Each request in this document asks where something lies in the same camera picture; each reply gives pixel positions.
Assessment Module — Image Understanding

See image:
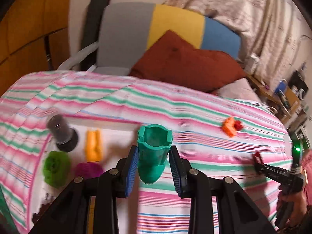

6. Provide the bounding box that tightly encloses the beige patterned curtain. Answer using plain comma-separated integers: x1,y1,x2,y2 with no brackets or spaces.
168,0,310,78

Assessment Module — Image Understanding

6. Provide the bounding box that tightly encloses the orange toy basket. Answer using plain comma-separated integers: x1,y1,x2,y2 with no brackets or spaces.
84,129,103,162

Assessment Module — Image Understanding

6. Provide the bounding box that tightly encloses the green and white toy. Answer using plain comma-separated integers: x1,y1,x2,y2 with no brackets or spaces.
43,150,72,188

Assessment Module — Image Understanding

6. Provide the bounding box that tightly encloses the brown block toy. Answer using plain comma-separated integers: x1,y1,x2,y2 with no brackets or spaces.
33,192,53,225

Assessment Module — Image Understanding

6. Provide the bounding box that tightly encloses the brown cushion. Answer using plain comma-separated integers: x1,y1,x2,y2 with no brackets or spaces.
129,30,246,93

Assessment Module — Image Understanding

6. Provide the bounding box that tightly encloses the purple toy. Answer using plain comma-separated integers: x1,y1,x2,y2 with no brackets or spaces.
74,162,104,179

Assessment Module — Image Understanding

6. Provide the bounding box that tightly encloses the grey yellow blue cushion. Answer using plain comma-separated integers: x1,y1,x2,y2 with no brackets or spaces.
57,0,242,76

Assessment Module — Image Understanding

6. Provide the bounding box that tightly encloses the wooden cabinet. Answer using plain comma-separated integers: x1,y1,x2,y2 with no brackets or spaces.
0,0,74,95

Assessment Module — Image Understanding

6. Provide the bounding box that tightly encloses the striped tablecloth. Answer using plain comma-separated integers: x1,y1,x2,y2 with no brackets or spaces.
0,70,293,234

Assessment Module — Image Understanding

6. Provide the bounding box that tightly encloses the wooden shelf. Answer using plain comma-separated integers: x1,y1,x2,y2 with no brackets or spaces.
246,74,306,127

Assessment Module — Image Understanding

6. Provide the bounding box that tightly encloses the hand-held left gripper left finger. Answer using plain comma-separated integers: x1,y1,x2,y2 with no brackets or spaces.
28,145,139,234

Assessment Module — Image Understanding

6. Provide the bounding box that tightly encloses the pale pink cushion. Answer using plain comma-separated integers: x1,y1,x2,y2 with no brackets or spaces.
214,77,262,103

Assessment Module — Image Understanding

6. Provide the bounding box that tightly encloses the person's right hand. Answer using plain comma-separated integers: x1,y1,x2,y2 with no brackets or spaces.
277,190,309,228

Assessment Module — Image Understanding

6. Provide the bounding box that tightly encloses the blue cup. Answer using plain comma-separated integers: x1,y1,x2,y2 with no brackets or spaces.
275,79,288,94

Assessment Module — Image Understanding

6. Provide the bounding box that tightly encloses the green printed board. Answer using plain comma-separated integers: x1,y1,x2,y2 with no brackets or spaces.
0,185,12,232

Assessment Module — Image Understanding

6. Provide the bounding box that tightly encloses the white foam tray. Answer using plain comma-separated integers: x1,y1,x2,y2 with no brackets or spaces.
28,116,144,234

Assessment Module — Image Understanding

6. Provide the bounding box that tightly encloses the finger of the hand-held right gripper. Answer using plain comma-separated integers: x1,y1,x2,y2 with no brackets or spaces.
255,161,291,184

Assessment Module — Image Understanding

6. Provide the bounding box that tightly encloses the teal plastic cylinder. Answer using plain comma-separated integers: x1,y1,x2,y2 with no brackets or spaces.
137,124,173,184

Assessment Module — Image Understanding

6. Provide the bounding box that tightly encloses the orange toy brick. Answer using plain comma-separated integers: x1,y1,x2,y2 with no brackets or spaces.
222,117,237,137

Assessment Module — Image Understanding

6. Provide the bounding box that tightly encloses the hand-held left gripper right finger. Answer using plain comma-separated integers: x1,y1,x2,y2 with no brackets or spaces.
169,145,278,234

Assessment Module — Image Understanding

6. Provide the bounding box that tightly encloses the black toy cup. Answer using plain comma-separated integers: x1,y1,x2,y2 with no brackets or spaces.
47,114,80,152

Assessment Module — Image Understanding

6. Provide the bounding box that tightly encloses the white box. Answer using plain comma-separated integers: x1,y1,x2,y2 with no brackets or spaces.
245,54,260,72

